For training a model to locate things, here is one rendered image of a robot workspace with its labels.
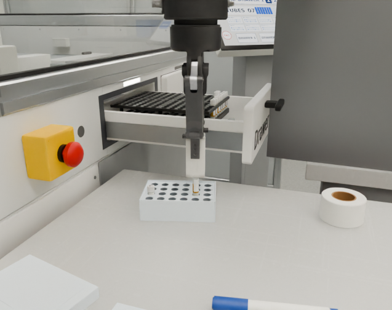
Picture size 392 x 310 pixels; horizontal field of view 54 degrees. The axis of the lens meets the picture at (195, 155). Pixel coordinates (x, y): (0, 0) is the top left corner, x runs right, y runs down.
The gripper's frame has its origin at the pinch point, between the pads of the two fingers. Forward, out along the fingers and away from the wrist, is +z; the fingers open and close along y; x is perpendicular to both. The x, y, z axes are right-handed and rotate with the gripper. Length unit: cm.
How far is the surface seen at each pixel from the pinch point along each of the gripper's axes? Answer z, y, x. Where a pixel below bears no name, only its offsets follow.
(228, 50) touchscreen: -9, -98, 8
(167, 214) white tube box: 9.3, 3.3, -4.4
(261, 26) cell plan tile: -18, -112, 22
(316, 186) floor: 87, -185, 73
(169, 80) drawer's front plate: -4.7, -47.7, -9.8
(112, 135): 2.0, -17.1, -18.2
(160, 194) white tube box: 7.5, -0.4, -6.1
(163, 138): 1.7, -14.2, -7.2
